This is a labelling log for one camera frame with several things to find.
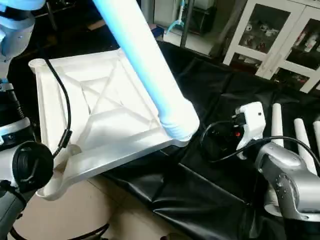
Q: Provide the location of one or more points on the white plastic table leg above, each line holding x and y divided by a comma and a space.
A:
277, 125
150, 65
305, 145
317, 127

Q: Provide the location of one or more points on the white plastic table top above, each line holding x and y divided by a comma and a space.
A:
100, 130

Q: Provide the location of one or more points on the black mat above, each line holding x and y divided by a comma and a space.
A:
200, 195

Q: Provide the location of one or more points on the white glass-door cabinet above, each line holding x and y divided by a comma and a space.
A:
280, 40

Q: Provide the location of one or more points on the dark metal stand pole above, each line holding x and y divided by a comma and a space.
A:
187, 22

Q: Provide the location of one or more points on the blue box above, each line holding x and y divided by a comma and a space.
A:
158, 32

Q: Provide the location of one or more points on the teal and white pole tool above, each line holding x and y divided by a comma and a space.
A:
180, 20

